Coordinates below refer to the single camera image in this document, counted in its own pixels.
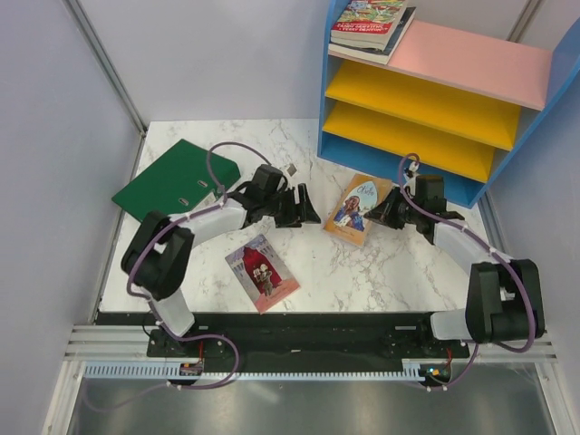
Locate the orange Hello book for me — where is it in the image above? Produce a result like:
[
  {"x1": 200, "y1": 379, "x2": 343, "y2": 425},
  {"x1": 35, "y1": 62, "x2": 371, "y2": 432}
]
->
[{"x1": 324, "y1": 173, "x2": 393, "y2": 247}]

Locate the aluminium corner post right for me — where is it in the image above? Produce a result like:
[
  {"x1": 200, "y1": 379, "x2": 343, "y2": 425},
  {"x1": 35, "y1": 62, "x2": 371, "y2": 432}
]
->
[{"x1": 506, "y1": 0, "x2": 544, "y2": 44}]

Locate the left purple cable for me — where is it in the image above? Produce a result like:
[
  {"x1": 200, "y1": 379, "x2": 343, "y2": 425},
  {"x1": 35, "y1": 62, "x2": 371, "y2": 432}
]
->
[{"x1": 83, "y1": 142, "x2": 276, "y2": 411}]

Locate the colourful wooden bookshelf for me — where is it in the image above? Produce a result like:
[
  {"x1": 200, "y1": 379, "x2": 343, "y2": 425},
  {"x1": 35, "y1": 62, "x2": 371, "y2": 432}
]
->
[{"x1": 317, "y1": 20, "x2": 579, "y2": 207}]

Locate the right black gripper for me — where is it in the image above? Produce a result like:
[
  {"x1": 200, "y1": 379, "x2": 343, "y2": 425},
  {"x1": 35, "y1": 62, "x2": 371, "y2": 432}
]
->
[{"x1": 364, "y1": 187, "x2": 422, "y2": 230}]

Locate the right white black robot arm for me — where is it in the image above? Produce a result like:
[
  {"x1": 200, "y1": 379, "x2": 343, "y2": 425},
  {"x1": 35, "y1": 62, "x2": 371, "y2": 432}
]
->
[{"x1": 365, "y1": 175, "x2": 546, "y2": 357}]

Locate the blue Nineteen Eighty-Four book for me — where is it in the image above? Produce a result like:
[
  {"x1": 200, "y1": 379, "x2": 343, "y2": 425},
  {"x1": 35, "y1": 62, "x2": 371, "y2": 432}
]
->
[{"x1": 329, "y1": 6, "x2": 416, "y2": 65}]

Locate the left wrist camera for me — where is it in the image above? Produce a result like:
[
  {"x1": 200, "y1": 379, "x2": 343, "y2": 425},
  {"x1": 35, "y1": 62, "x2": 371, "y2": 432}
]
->
[{"x1": 287, "y1": 164, "x2": 297, "y2": 177}]

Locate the white slotted cable duct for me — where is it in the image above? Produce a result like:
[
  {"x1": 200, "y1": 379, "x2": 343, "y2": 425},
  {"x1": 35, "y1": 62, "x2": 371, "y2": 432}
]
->
[{"x1": 83, "y1": 360, "x2": 454, "y2": 381}]

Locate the aluminium corner post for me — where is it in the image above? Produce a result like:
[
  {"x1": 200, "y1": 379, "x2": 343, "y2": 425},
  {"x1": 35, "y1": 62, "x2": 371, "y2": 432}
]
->
[
  {"x1": 506, "y1": 0, "x2": 544, "y2": 44},
  {"x1": 63, "y1": 0, "x2": 149, "y2": 135}
]

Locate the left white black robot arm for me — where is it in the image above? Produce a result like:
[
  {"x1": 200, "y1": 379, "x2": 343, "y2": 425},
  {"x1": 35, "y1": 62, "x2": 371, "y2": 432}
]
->
[{"x1": 121, "y1": 164, "x2": 321, "y2": 356}]

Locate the red and pink castle book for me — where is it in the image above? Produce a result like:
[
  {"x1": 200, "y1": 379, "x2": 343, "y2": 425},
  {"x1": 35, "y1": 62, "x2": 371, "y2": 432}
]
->
[{"x1": 226, "y1": 234, "x2": 300, "y2": 314}]

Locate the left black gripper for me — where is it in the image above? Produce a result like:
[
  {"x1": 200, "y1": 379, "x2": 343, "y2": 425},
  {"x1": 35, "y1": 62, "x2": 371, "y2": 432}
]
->
[{"x1": 264, "y1": 185, "x2": 320, "y2": 229}]

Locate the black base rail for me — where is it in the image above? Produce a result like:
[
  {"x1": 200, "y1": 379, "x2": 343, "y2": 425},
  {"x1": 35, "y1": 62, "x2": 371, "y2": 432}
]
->
[{"x1": 96, "y1": 313, "x2": 469, "y2": 372}]

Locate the green lever arch binder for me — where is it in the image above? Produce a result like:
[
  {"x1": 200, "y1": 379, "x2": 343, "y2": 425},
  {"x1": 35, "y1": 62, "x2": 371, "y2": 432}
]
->
[{"x1": 112, "y1": 140, "x2": 220, "y2": 221}]

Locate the red Treehouse book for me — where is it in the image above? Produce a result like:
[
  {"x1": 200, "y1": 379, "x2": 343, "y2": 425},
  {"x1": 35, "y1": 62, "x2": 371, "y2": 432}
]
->
[{"x1": 330, "y1": 0, "x2": 408, "y2": 51}]

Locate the aluminium corner post left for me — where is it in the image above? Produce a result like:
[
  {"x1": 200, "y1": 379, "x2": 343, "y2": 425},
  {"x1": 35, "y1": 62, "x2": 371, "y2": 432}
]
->
[{"x1": 63, "y1": 0, "x2": 149, "y2": 135}]

